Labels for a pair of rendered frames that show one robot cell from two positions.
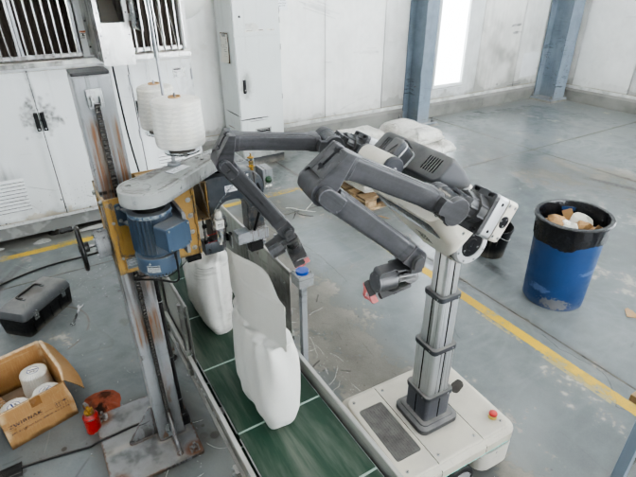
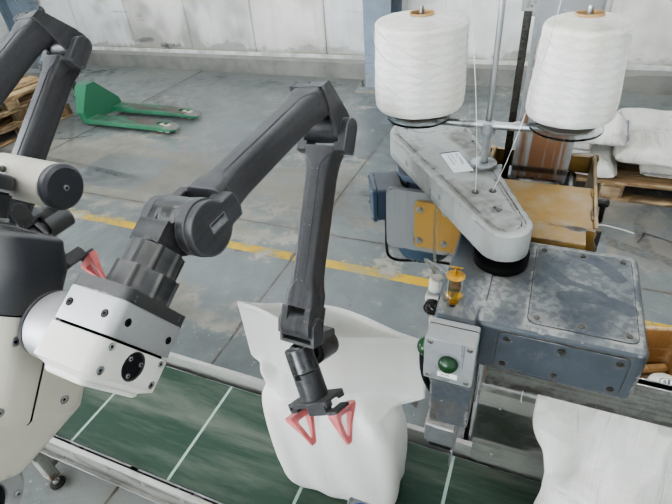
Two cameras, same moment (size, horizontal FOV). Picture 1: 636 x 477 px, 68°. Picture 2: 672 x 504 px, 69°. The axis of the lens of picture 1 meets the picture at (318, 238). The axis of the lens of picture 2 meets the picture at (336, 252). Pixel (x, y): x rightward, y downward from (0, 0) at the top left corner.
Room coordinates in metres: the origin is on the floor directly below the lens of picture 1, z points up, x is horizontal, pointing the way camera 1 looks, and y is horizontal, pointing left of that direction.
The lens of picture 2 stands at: (2.22, -0.19, 1.87)
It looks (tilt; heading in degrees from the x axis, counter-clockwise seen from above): 36 degrees down; 146
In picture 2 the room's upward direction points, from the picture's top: 5 degrees counter-clockwise
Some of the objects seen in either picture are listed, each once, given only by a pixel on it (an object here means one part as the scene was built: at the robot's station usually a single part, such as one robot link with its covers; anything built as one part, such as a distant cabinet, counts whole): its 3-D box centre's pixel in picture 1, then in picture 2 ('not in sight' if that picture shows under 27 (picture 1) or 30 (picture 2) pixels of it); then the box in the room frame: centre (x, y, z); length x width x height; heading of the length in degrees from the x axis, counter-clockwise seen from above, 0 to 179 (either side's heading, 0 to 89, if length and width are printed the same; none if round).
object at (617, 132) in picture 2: not in sight; (576, 125); (0.54, 3.02, 0.44); 0.66 x 0.42 x 0.14; 28
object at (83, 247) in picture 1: (80, 248); not in sight; (1.55, 0.90, 1.13); 0.18 x 0.11 x 0.18; 31
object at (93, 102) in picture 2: not in sight; (113, 66); (-3.40, 0.99, 0.58); 1.59 x 0.54 x 1.15; 31
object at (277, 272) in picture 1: (250, 260); not in sight; (2.44, 0.41, 0.54); 1.05 x 0.02 x 0.41; 31
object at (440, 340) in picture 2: (264, 176); (451, 352); (1.89, 0.23, 1.29); 0.08 x 0.05 x 0.09; 31
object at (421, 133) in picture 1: (410, 131); not in sight; (5.04, -1.01, 0.56); 0.67 x 0.43 x 0.15; 31
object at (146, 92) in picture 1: (156, 105); (578, 67); (1.79, 0.60, 1.61); 0.15 x 0.14 x 0.17; 31
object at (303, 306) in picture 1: (304, 347); not in sight; (1.83, 0.07, 0.39); 0.03 x 0.03 x 0.78; 31
